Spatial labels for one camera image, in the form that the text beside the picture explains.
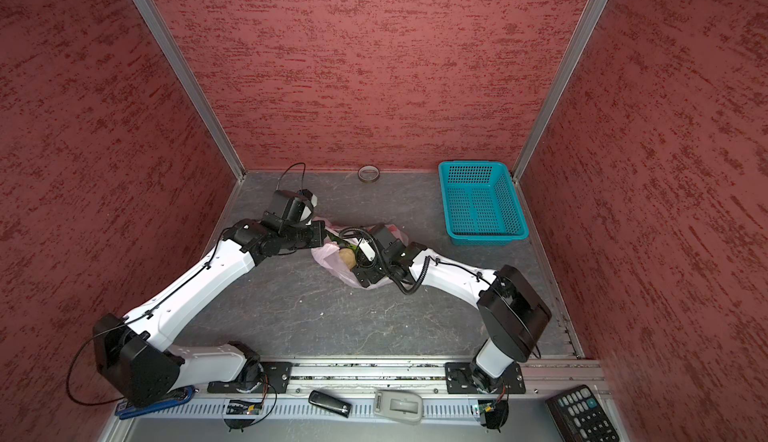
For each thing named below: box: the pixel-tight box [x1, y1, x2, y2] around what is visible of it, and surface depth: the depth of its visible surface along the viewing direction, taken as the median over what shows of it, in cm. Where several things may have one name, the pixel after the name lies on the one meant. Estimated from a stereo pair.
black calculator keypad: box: [545, 384, 621, 442], surface depth 69 cm
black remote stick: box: [308, 390, 353, 418], surface depth 70 cm
